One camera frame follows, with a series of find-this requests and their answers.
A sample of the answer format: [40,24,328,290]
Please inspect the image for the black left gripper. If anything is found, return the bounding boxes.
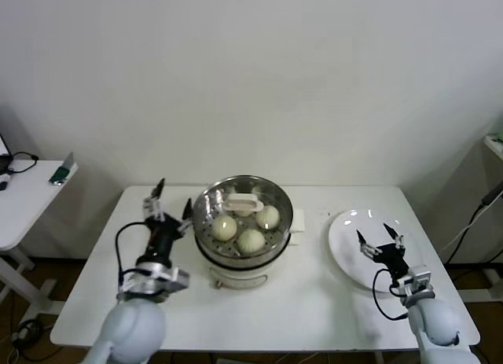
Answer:
[136,178,194,267]

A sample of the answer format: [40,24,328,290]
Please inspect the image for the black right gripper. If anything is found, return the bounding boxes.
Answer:
[355,222,411,279]

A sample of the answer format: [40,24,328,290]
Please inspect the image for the glass lid with beige handle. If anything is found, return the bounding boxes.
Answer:
[192,175,295,259]

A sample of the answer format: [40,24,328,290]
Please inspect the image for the steel perforated steamer basket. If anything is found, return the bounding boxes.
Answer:
[191,175,295,265]

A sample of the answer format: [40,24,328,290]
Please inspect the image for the white round plate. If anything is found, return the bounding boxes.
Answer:
[328,208,425,294]

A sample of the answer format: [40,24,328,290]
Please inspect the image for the green grey flat tool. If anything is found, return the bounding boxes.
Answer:
[50,150,76,186]

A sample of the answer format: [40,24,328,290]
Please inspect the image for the black laptop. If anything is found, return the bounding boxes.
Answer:
[0,127,15,175]

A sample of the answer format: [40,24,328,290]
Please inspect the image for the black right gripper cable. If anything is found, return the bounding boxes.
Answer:
[371,268,409,322]

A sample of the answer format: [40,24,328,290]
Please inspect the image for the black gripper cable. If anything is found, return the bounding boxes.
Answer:
[114,221,152,298]
[371,268,409,322]

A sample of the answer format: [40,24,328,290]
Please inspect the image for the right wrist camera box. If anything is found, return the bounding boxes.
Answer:
[398,263,435,298]

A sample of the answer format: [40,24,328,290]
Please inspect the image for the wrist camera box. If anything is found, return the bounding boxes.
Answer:
[398,263,435,298]
[117,261,190,302]

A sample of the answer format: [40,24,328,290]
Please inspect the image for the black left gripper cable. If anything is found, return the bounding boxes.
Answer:
[114,221,152,298]

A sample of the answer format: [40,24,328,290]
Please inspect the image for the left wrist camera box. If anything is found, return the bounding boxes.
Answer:
[117,261,190,302]

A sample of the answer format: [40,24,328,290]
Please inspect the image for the white wall cable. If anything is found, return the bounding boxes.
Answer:
[439,218,486,255]

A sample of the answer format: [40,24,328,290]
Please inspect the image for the black wall power cable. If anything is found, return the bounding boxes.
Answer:
[447,181,503,265]

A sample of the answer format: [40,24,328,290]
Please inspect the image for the black laptop cable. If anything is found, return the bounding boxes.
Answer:
[7,151,40,175]

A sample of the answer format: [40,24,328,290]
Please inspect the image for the black floor cable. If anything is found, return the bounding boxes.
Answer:
[11,318,54,361]

